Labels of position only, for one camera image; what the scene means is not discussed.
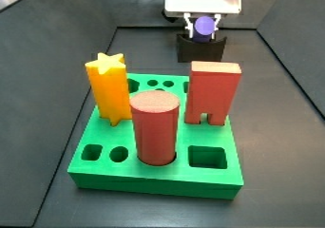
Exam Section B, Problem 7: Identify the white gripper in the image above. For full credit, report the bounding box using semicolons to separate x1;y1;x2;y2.
163;0;241;40

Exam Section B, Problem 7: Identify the purple cylinder block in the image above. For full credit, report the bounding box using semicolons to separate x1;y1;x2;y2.
192;16;214;43

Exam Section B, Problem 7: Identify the black curved cradle stand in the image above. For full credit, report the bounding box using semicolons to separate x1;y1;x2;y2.
176;34;227;63

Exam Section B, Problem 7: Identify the red arch block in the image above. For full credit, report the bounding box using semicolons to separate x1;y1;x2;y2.
184;61;241;125

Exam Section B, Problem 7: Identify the yellow star block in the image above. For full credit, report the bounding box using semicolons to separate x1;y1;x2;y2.
86;52;132;126

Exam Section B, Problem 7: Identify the red cylinder block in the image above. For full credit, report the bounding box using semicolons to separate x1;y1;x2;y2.
131;90;180;166

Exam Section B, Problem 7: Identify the green shape sorter base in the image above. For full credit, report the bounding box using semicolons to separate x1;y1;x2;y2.
67;73;243;200

